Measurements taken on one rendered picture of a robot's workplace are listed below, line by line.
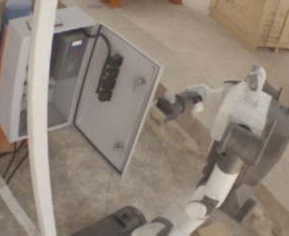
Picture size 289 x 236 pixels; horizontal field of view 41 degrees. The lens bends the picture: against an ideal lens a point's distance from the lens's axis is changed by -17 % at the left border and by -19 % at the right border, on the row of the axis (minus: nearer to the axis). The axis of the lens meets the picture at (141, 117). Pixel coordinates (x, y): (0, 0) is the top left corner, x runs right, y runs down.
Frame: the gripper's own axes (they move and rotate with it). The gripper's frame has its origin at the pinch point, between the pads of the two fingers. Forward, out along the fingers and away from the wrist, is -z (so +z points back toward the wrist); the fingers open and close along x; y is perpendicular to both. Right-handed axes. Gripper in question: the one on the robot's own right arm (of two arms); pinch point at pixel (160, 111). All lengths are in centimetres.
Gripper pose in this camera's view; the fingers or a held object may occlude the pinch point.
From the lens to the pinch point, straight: 192.9
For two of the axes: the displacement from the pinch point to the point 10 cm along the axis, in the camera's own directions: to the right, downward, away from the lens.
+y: -2.7, 7.6, 5.9
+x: 6.5, 6.0, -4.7
